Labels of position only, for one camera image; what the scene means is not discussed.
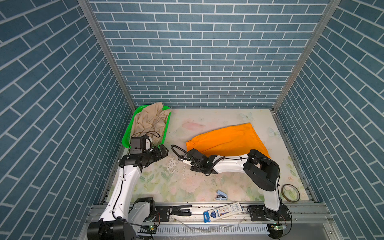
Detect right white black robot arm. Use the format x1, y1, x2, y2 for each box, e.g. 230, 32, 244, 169
180, 149, 282, 220

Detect beige shorts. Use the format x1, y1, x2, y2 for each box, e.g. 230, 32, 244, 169
128, 101, 172, 147

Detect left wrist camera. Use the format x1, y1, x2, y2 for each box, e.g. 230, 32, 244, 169
144, 139, 153, 152

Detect circuit board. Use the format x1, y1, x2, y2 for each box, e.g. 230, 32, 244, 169
140, 225, 158, 235
268, 224, 287, 233

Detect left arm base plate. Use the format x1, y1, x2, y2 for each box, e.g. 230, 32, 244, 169
155, 206, 171, 223

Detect aluminium front rail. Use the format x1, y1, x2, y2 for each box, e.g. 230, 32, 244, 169
78, 202, 343, 240

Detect blue white flat box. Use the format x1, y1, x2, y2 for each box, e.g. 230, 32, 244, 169
203, 202, 243, 223

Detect white vented cable duct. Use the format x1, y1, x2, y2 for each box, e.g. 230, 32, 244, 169
153, 224, 270, 237

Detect green plastic basket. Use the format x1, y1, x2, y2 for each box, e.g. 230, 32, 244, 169
121, 104, 172, 149

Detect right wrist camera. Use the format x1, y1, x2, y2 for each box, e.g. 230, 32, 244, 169
179, 159, 192, 166

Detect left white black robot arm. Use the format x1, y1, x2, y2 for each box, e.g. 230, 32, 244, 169
87, 136, 169, 240

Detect orange shorts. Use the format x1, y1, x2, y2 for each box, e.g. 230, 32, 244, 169
186, 123, 270, 158

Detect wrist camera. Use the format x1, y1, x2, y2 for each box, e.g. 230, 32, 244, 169
179, 159, 192, 166
144, 139, 153, 152

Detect left circuit board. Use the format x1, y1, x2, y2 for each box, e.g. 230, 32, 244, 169
140, 225, 158, 235

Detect right circuit board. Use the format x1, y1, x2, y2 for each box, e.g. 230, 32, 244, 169
268, 224, 287, 233

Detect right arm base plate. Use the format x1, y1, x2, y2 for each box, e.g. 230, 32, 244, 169
247, 204, 292, 222

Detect tape roll ring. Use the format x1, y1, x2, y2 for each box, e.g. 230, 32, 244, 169
280, 183, 301, 204

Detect black pliers tool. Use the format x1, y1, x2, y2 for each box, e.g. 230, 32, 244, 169
170, 205, 192, 217

